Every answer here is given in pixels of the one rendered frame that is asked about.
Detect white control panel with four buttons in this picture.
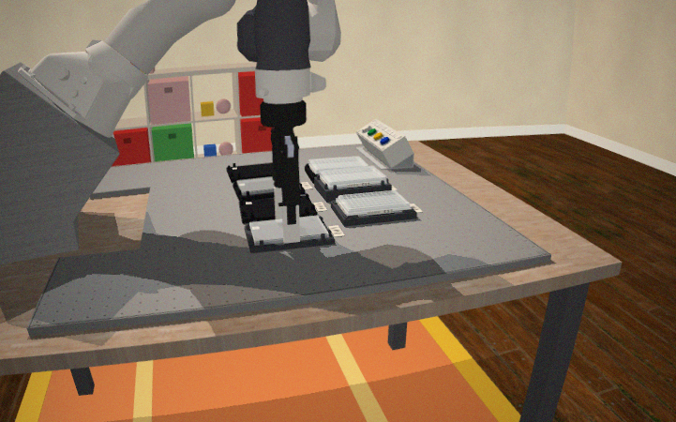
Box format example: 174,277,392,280
355,119,414,170

